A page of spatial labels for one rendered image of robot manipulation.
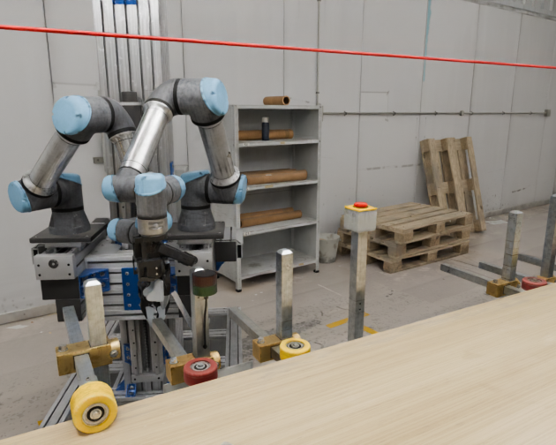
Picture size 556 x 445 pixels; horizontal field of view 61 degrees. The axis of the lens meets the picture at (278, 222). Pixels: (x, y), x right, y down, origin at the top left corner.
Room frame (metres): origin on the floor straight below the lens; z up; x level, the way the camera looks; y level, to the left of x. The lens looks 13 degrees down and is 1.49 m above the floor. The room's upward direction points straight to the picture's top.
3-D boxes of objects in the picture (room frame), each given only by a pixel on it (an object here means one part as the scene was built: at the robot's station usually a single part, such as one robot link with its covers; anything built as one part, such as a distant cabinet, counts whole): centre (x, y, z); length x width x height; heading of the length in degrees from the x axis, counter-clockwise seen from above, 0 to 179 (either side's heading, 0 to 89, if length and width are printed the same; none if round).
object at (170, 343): (1.18, 0.28, 0.84); 0.43 x 0.03 x 0.04; 29
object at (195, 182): (1.84, 0.32, 1.21); 0.13 x 0.12 x 0.14; 79
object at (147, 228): (1.17, 0.32, 1.21); 0.08 x 0.08 x 0.05
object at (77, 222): (1.79, 0.82, 1.09); 0.15 x 0.15 x 0.10
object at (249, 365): (1.16, 0.19, 0.75); 0.26 x 0.01 x 0.10; 119
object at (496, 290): (1.71, -0.88, 0.84); 0.14 x 0.06 x 0.05; 119
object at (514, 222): (1.72, -0.89, 0.90); 0.04 x 0.04 x 0.48; 29
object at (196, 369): (1.01, 0.18, 0.85); 0.08 x 0.08 x 0.11
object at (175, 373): (1.11, 0.22, 0.85); 0.14 x 0.06 x 0.05; 119
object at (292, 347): (1.11, -0.04, 0.85); 0.08 x 0.08 x 0.11
